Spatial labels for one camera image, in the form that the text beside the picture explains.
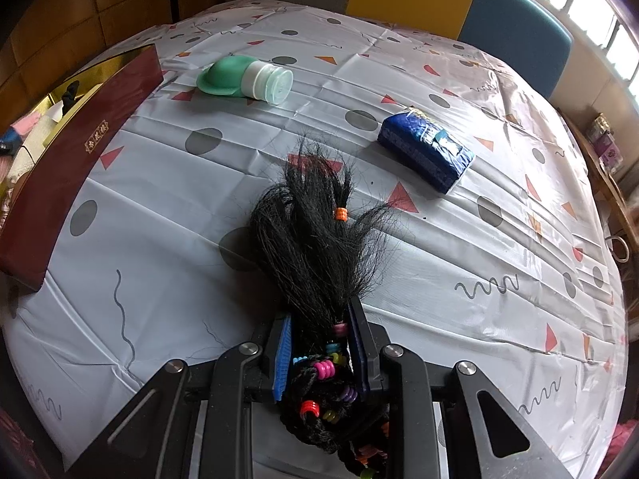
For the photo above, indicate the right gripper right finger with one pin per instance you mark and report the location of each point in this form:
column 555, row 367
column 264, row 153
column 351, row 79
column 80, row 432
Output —
column 366, row 340

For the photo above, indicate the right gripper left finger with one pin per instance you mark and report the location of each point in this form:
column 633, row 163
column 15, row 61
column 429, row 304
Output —
column 282, row 359

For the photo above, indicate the blue tissue pack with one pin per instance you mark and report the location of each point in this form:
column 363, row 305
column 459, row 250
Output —
column 426, row 147

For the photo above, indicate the green silicone travel bottle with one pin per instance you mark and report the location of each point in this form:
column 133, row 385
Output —
column 246, row 76

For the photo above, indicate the beige bandage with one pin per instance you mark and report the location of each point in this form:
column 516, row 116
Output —
column 37, row 141

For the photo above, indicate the black scrunchie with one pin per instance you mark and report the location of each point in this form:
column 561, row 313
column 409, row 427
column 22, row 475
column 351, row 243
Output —
column 69, row 97

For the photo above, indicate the pink fluffy sock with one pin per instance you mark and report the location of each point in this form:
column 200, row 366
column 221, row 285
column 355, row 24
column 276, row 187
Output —
column 19, row 129

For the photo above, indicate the wooden side shelf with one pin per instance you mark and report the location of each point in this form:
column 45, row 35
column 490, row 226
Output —
column 602, row 183

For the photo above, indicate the purple box on shelf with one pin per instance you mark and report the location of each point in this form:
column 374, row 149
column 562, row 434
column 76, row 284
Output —
column 601, row 136

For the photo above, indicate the gold metal tin box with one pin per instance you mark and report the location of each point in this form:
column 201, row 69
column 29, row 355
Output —
column 36, row 204

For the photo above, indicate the grey yellow blue sofa backrest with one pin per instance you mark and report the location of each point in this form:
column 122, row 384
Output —
column 520, row 33

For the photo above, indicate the wooden wall cabinet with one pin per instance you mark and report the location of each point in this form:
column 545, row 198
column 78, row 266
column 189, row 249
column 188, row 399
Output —
column 44, row 41

